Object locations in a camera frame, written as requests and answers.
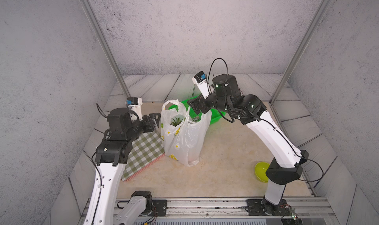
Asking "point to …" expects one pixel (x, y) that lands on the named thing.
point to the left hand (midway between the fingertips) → (157, 114)
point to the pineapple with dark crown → (175, 123)
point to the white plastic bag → (184, 133)
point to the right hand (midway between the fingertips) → (196, 95)
